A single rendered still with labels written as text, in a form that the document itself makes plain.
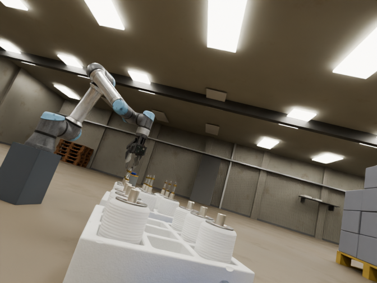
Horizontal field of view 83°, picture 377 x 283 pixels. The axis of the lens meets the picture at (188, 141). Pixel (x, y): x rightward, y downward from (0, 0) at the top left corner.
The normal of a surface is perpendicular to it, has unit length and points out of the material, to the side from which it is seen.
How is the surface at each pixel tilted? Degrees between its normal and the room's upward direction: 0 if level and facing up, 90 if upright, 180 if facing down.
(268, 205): 90
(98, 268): 90
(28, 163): 90
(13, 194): 90
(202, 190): 74
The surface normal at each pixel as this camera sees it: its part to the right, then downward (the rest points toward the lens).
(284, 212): -0.07, -0.25
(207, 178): 0.01, -0.50
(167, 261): 0.33, -0.12
